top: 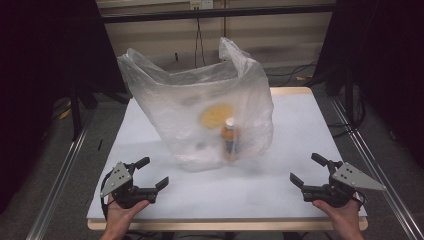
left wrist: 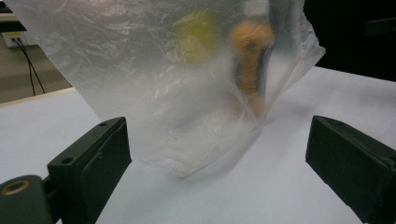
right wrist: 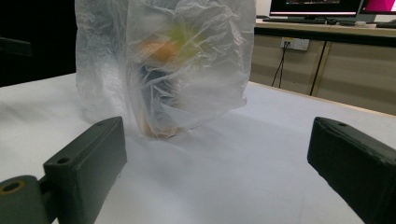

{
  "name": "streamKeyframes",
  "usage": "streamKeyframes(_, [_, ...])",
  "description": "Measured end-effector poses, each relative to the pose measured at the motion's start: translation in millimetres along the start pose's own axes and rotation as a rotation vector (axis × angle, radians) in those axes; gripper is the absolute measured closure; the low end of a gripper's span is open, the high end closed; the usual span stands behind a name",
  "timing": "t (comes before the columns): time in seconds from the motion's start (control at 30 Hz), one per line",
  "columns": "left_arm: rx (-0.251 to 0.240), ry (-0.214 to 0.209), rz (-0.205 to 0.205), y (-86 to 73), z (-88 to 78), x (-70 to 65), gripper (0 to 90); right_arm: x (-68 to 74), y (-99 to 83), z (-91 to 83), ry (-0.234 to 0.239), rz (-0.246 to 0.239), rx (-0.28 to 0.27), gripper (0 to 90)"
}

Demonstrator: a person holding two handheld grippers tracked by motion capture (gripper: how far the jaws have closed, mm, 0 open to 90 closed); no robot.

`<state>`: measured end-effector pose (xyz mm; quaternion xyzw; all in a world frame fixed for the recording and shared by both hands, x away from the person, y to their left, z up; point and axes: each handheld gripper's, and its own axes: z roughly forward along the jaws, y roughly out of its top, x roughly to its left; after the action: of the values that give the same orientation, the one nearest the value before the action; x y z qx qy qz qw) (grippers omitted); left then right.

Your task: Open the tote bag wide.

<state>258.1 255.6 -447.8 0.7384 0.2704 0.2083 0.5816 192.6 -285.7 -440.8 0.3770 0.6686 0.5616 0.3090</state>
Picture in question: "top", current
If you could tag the black stand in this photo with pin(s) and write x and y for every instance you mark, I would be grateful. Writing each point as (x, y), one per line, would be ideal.
(348, 96)
(76, 113)

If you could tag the small black floor item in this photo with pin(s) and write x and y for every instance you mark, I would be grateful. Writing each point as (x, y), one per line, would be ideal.
(100, 144)

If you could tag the round yellow item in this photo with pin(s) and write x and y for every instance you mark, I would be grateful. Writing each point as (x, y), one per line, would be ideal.
(215, 116)

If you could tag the metal floor rail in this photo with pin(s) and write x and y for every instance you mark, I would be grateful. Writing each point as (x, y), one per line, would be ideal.
(376, 173)
(60, 180)

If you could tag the person's right hand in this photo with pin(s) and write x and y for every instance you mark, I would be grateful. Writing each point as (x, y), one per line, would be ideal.
(341, 216)

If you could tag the translucent white plastic bag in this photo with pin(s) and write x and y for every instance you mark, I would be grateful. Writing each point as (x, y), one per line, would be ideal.
(173, 100)

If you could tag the yellow floor tape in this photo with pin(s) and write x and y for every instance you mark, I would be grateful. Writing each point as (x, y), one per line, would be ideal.
(65, 113)

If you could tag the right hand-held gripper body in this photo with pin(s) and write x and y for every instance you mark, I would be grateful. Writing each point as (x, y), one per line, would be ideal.
(346, 178)

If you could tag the orange drink bottle white cap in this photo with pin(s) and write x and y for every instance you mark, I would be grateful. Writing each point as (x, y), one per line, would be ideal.
(230, 140)

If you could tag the person's left hand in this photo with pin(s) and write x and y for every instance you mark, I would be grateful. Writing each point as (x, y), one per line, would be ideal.
(120, 216)

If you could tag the black curtain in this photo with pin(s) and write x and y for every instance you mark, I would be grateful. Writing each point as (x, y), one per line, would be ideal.
(383, 66)
(40, 66)

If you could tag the white wall socket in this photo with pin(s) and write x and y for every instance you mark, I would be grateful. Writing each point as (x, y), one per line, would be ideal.
(201, 4)

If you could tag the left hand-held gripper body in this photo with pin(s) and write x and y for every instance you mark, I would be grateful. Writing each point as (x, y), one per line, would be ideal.
(117, 178)

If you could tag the black horizontal bar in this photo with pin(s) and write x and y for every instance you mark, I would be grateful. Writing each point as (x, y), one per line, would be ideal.
(216, 13)

